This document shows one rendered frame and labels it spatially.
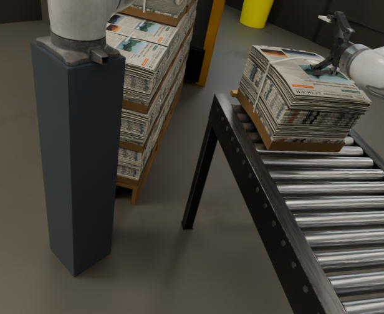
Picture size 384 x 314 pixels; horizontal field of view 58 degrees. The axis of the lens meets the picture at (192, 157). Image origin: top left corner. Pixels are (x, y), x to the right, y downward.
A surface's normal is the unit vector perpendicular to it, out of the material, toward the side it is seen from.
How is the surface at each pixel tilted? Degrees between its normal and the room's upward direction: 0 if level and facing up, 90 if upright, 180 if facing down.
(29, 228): 0
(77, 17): 90
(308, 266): 0
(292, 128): 94
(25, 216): 0
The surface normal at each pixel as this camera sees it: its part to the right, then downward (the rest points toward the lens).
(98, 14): 0.82, 0.47
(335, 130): 0.19, 0.69
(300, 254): 0.19, -0.78
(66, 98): -0.66, 0.35
